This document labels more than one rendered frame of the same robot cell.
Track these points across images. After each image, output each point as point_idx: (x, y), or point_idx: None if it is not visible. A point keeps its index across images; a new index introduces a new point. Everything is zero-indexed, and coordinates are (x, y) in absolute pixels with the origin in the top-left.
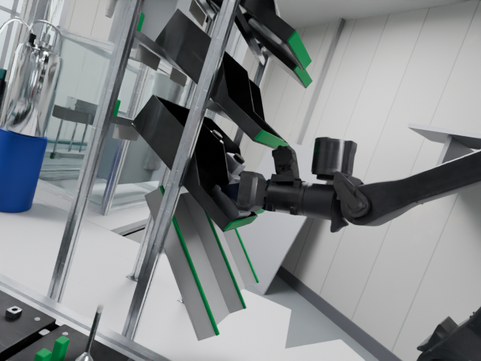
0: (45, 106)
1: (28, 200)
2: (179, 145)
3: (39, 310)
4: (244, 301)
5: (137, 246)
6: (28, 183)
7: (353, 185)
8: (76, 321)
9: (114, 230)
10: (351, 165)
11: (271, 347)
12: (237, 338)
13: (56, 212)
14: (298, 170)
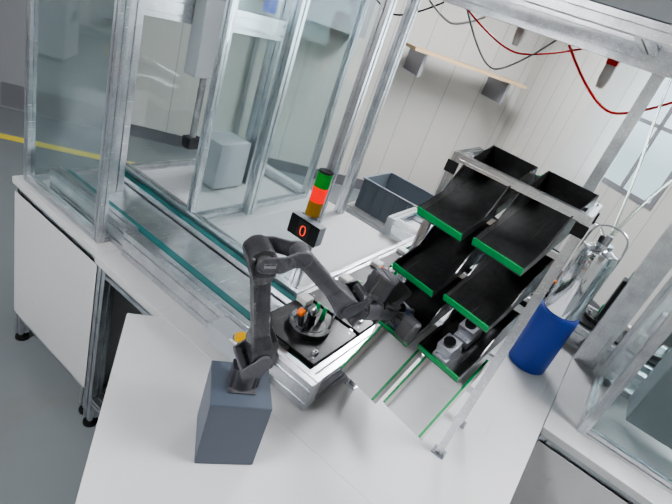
0: (571, 292)
1: (529, 363)
2: None
3: (364, 329)
4: None
5: (525, 443)
6: (533, 348)
7: (346, 284)
8: (362, 342)
9: (550, 434)
10: (368, 284)
11: (387, 502)
12: (394, 474)
13: (544, 391)
14: (396, 298)
